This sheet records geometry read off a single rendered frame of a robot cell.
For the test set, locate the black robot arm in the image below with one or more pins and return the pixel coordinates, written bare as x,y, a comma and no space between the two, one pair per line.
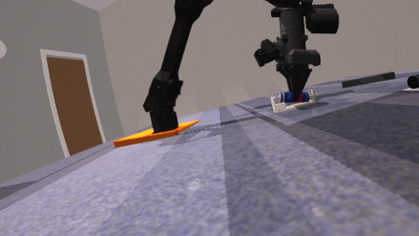
166,86

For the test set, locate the blue and red battery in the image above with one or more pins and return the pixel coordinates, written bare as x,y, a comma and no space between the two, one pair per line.
287,97

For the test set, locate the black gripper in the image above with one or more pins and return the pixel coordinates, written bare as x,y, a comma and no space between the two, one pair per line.
295,65

